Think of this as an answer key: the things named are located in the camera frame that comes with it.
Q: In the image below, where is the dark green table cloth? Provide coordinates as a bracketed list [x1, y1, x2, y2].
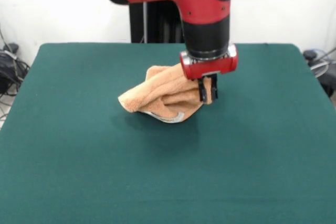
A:
[0, 42, 336, 224]

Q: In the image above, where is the orange terry towel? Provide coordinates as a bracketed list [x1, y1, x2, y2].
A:
[117, 62, 219, 124]

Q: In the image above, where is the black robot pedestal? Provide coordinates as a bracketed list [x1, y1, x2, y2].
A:
[128, 0, 186, 44]

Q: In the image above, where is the black cable bundle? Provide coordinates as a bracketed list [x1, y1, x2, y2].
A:
[0, 42, 31, 98]

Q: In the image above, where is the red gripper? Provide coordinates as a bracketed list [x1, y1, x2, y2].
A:
[180, 44, 239, 103]

